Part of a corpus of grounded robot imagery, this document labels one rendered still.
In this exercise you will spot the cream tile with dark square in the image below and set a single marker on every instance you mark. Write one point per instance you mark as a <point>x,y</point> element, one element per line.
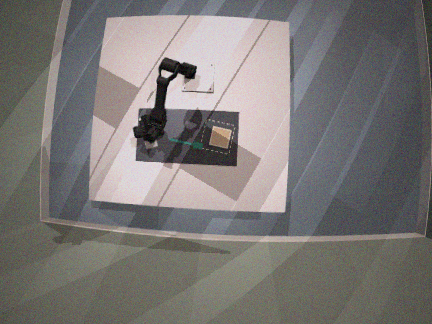
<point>220,137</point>

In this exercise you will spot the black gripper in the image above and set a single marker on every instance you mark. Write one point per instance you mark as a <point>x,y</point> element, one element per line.
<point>140,132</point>

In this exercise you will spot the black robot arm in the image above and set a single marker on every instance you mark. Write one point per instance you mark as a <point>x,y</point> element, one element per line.
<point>157,118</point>

